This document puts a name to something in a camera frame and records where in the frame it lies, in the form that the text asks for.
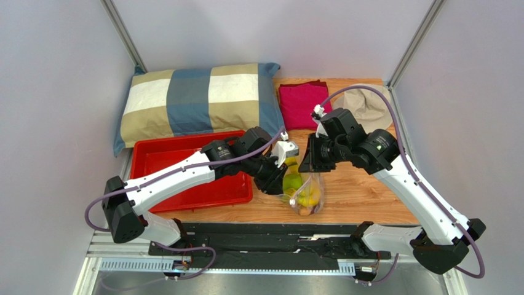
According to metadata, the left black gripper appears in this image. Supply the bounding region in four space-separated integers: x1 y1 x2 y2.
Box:
242 153 288 199

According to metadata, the clear zip top bag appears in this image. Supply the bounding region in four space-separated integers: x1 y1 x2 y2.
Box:
277 157 325 216

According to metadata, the yellow fake banana bunch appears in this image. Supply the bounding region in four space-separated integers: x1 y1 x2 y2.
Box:
296 183 322 207

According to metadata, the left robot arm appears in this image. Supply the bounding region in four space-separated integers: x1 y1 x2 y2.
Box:
101 127 298 246

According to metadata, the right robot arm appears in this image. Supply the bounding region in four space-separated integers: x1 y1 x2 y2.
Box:
299 107 486 274

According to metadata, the single yellow fake banana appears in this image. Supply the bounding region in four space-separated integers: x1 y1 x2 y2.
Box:
284 157 299 174

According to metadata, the fake orange bread slice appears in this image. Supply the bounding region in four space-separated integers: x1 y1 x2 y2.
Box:
298 207 314 216

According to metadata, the red plastic tray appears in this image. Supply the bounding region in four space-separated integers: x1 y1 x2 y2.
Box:
126 131 253 213

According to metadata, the magenta folded cloth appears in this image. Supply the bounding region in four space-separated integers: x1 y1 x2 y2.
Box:
278 80 329 130

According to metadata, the beige bucket hat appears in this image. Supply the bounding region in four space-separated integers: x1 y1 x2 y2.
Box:
330 88 393 133

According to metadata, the plaid pillow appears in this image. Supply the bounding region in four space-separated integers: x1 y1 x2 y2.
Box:
113 62 284 155

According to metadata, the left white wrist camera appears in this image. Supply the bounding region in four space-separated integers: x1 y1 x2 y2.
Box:
271 131 300 168

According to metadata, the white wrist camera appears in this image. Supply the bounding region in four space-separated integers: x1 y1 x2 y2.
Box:
311 104 327 138
271 131 300 168

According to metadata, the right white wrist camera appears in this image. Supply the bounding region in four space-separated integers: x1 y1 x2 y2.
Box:
311 104 327 138

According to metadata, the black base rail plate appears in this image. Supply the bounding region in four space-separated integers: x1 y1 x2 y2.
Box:
174 222 395 270

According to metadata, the right aluminium frame post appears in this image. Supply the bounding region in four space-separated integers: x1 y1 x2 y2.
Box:
387 0 447 90

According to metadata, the aluminium frame post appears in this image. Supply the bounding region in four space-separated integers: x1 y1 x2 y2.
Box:
100 0 147 72
387 0 447 90

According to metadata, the left aluminium frame post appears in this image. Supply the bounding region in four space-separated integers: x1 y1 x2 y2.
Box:
100 0 147 72

